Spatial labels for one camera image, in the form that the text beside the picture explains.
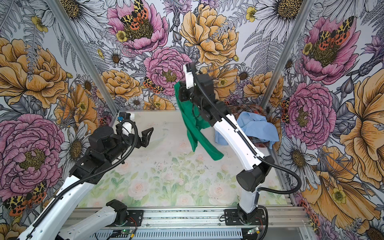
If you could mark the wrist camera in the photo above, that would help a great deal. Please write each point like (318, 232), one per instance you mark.
(189, 70)
(125, 118)

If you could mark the red plaid cloth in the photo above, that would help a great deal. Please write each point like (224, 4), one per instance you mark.
(252, 108)

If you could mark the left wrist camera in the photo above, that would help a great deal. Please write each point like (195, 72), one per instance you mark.
(125, 118)

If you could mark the green cloth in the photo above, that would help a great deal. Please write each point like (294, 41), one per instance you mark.
(194, 125)

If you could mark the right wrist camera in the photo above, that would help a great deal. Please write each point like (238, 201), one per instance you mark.
(189, 70)

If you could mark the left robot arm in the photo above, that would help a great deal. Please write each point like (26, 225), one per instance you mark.
(109, 147)

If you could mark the aluminium corner post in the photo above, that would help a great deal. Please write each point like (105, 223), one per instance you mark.
(291, 41)
(71, 33)

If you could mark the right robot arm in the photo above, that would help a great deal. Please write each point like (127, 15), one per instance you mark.
(200, 109)

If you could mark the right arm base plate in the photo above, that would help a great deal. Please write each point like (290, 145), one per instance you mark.
(237, 217)

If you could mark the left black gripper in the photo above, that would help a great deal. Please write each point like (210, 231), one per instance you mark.
(146, 138)

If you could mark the left aluminium corner post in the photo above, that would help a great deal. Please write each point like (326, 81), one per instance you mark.
(71, 33)

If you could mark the light blue cloth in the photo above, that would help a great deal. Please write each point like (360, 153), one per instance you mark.
(258, 129)

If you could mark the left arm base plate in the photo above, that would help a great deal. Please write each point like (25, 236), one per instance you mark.
(128, 218)

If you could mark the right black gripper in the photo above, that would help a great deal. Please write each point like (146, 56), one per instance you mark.
(183, 95)

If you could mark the aluminium front rail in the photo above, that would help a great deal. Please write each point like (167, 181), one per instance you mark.
(189, 223)

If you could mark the right aluminium corner post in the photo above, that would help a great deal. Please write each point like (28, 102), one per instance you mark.
(291, 41)

